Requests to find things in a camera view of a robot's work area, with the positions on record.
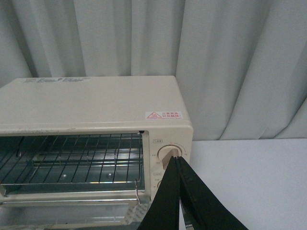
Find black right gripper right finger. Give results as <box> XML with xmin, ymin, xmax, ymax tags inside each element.
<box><xmin>177</xmin><ymin>157</ymin><xmax>247</xmax><ymax>230</ymax></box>

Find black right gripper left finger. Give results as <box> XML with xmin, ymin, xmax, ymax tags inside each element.
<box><xmin>143</xmin><ymin>157</ymin><xmax>180</xmax><ymax>230</ymax></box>

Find cream toaster oven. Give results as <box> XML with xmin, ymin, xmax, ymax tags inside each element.
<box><xmin>0</xmin><ymin>75</ymin><xmax>194</xmax><ymax>230</ymax></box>

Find glass oven door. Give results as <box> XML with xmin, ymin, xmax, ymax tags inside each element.
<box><xmin>0</xmin><ymin>199</ymin><xmax>150</xmax><ymax>230</ymax></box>

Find cream oven temperature knob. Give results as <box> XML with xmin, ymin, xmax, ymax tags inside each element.
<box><xmin>158</xmin><ymin>145</ymin><xmax>182</xmax><ymax>170</ymax></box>

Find red warning sticker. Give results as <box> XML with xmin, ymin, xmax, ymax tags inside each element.
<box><xmin>145</xmin><ymin>111</ymin><xmax>184</xmax><ymax>120</ymax></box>

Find grey-white curtain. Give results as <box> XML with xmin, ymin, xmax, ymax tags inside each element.
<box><xmin>0</xmin><ymin>0</ymin><xmax>307</xmax><ymax>140</ymax></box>

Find metal oven wire rack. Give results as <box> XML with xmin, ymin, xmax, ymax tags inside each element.
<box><xmin>0</xmin><ymin>133</ymin><xmax>143</xmax><ymax>186</ymax></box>

